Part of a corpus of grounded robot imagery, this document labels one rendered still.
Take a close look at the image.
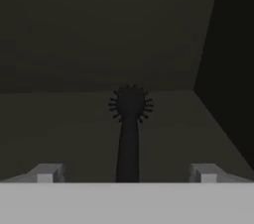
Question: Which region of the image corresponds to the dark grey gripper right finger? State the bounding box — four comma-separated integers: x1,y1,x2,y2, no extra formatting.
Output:
190,163,254,183

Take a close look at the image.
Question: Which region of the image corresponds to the black dish brush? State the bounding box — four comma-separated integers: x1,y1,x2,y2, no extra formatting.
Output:
108,83,155,183

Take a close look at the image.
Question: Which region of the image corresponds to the dark cabinet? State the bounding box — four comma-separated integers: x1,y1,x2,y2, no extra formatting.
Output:
0,0,254,183

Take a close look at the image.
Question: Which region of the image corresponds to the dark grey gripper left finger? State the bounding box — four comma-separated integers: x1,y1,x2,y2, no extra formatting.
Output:
1,163,65,183

